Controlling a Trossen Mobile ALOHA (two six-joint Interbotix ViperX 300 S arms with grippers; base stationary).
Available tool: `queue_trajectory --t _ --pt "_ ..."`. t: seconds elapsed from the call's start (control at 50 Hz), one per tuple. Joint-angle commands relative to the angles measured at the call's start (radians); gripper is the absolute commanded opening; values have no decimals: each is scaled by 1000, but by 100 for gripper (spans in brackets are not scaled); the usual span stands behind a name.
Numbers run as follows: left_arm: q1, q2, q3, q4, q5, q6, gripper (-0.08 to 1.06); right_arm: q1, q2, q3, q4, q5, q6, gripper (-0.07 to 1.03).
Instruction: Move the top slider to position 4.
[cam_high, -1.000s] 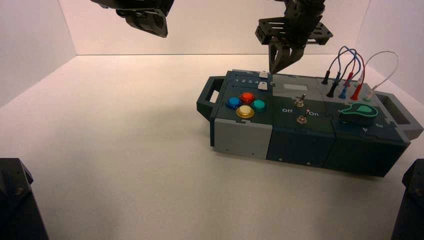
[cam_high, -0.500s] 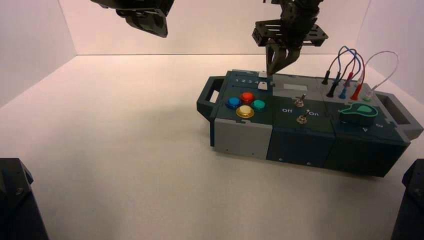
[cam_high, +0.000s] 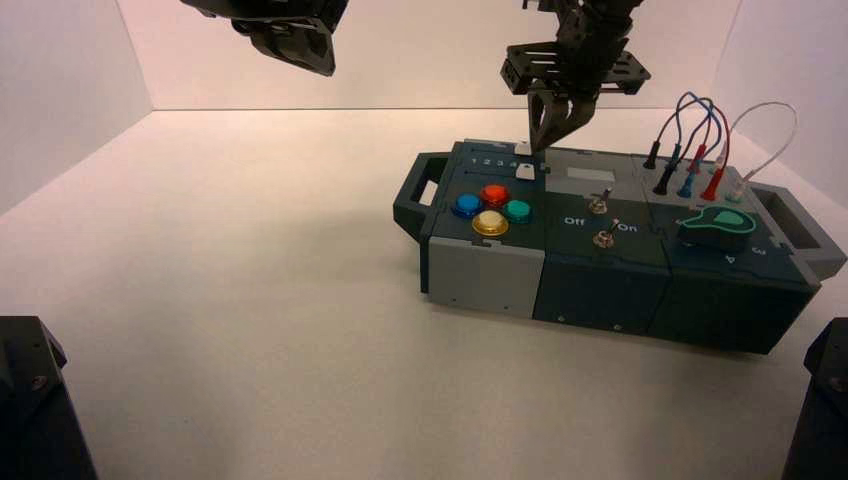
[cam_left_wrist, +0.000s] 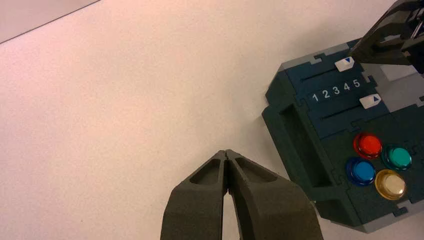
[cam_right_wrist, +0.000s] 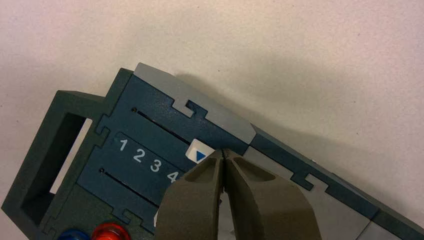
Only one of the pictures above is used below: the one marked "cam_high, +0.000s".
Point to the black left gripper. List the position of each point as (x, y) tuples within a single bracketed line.
[(291, 33)]

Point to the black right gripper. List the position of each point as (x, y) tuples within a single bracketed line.
[(583, 60)]

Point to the white slider knob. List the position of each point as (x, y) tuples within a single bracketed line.
[(522, 149), (524, 173)]

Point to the red push button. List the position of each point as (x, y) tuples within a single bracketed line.
[(494, 195)]

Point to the green push button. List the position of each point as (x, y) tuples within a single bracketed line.
[(517, 211)]

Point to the yellow push button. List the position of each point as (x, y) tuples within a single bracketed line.
[(490, 224)]

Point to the blue push button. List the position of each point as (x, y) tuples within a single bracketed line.
[(467, 206)]

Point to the dark teal gray control box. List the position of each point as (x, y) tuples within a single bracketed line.
[(596, 285)]

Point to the green rotary knob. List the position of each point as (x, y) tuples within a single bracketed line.
[(719, 225)]

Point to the metal toggle switch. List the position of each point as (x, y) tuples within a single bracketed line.
[(600, 203), (605, 237)]

